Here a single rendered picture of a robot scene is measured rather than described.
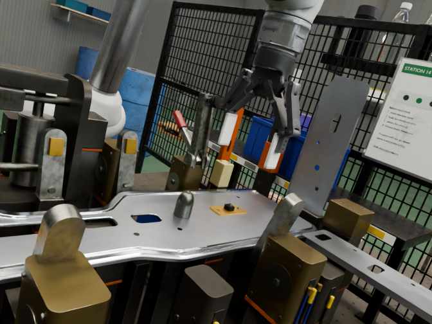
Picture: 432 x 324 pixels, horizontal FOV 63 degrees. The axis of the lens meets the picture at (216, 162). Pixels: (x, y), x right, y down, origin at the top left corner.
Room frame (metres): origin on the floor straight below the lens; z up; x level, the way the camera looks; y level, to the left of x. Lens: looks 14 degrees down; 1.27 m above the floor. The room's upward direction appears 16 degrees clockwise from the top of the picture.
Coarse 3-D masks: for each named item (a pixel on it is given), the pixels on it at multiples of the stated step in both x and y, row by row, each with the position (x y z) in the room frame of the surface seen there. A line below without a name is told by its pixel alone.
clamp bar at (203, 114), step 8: (200, 96) 0.81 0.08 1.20; (208, 96) 0.82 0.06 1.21; (216, 96) 0.80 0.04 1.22; (200, 104) 0.81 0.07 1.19; (208, 104) 0.83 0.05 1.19; (216, 104) 0.79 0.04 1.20; (200, 112) 0.80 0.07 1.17; (208, 112) 0.83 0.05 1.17; (200, 120) 0.80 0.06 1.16; (208, 120) 0.82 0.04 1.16; (200, 128) 0.80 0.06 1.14; (208, 128) 0.82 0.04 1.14; (192, 136) 0.81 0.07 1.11; (200, 136) 0.80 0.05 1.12; (208, 136) 0.82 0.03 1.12; (192, 144) 0.80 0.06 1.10; (200, 144) 0.81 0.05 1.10; (192, 152) 0.80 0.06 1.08; (200, 152) 0.82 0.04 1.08
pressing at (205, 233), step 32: (128, 192) 0.64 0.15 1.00; (160, 192) 0.69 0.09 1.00; (192, 192) 0.75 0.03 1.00; (224, 192) 0.82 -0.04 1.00; (256, 192) 0.89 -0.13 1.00; (0, 224) 0.42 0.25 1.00; (32, 224) 0.45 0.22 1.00; (128, 224) 0.52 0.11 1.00; (160, 224) 0.55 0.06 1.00; (192, 224) 0.59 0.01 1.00; (224, 224) 0.63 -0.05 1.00; (256, 224) 0.68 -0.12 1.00; (0, 256) 0.36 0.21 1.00; (96, 256) 0.42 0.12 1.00; (128, 256) 0.44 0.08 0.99; (160, 256) 0.47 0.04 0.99; (192, 256) 0.49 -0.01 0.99
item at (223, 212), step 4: (224, 204) 0.71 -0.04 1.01; (228, 204) 0.71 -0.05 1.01; (232, 204) 0.74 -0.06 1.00; (212, 208) 0.69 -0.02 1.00; (216, 208) 0.69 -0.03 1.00; (220, 208) 0.70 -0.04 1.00; (224, 208) 0.71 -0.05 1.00; (228, 208) 0.70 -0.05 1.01; (232, 208) 0.70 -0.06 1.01; (236, 208) 0.73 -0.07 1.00; (240, 208) 0.73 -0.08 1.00; (216, 212) 0.67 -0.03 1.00; (220, 212) 0.68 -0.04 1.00; (224, 212) 0.69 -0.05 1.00; (228, 212) 0.69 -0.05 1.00; (232, 212) 0.70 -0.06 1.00; (236, 212) 0.70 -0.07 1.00; (240, 212) 0.71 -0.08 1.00; (244, 212) 0.72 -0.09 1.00
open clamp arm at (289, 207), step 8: (280, 200) 0.55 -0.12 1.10; (288, 200) 0.54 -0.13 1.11; (296, 200) 0.54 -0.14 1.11; (280, 208) 0.54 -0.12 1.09; (288, 208) 0.53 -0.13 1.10; (296, 208) 0.54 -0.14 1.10; (280, 216) 0.54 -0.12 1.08; (288, 216) 0.53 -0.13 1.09; (296, 216) 0.55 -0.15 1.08; (272, 224) 0.54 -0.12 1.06; (280, 224) 0.53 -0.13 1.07; (288, 224) 0.55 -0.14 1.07; (264, 232) 0.55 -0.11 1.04; (272, 232) 0.54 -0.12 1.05; (280, 232) 0.54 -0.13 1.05; (264, 240) 0.55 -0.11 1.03; (256, 248) 0.55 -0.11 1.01; (256, 256) 0.55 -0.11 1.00; (256, 264) 0.55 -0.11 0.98
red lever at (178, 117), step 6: (174, 114) 0.88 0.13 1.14; (180, 114) 0.88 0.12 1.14; (180, 120) 0.87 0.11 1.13; (180, 126) 0.86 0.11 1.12; (186, 126) 0.86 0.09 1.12; (186, 132) 0.85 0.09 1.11; (186, 138) 0.84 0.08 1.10; (186, 144) 0.83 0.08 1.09; (198, 156) 0.81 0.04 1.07; (198, 162) 0.80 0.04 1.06
